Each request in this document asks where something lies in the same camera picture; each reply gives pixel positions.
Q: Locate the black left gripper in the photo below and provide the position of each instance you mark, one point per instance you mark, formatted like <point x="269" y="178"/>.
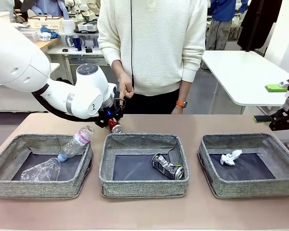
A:
<point x="109" y="108"/>

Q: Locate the crushed red drink can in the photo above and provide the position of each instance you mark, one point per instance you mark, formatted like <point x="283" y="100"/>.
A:
<point x="115" y="126"/>

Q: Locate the small pink-label water bottle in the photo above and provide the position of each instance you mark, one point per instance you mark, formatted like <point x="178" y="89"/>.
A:
<point x="74" y="144"/>

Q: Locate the crushed black drink can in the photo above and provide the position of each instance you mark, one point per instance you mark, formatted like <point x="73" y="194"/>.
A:
<point x="167" y="167"/>

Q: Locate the white paper ball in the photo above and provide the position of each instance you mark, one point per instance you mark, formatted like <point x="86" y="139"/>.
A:
<point x="230" y="158"/>

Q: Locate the clear plastic cup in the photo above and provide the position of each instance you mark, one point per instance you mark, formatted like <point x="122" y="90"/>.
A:
<point x="41" y="170"/>

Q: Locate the person's left forearm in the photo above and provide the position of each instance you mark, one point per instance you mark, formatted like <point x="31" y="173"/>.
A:
<point x="186" y="91"/>

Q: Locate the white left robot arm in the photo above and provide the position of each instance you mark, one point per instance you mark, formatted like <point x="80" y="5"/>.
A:
<point x="14" y="65"/>

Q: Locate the person's right forearm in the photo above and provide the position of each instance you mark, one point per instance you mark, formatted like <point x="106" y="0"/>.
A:
<point x="118" y="67"/>

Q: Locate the person's right hand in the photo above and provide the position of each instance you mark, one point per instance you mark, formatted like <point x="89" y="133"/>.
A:
<point x="125" y="86"/>

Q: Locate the person's left hand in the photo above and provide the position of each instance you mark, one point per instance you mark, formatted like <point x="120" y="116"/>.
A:
<point x="177" y="110"/>

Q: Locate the white table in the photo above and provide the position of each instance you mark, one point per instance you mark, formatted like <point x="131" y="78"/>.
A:
<point x="243" y="77"/>

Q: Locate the black trousers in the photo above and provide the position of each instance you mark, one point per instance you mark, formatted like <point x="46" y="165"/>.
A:
<point x="154" y="103"/>

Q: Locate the small black device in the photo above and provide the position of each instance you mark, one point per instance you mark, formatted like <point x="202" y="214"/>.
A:
<point x="89" y="50"/>

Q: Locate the white workbench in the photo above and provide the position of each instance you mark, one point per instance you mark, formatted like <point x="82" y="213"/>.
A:
<point x="74" y="53"/>

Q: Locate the grey fabric basket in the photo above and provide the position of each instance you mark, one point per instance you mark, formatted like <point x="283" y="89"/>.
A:
<point x="144" y="188"/>
<point x="255" y="190"/>
<point x="38" y="190"/>

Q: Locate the hanging black coat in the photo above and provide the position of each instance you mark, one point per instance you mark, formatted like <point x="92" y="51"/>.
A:
<point x="257" y="24"/>

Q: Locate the blue drink bottle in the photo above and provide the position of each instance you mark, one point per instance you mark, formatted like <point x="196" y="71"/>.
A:
<point x="77" y="43"/>

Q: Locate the person in white sweater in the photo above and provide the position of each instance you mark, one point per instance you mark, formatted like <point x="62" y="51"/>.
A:
<point x="159" y="48"/>

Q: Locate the white desktop device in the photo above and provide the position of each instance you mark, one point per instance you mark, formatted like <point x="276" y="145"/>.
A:
<point x="88" y="27"/>

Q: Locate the white cylindrical container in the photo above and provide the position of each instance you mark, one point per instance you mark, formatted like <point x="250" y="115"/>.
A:
<point x="68" y="26"/>

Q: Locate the person in blue jacket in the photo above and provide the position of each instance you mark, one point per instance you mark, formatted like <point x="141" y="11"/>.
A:
<point x="225" y="14"/>

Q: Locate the blue cloth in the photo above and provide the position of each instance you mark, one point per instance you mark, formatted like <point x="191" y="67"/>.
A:
<point x="51" y="32"/>

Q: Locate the white slatted crate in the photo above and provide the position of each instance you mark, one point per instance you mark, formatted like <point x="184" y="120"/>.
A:
<point x="45" y="24"/>

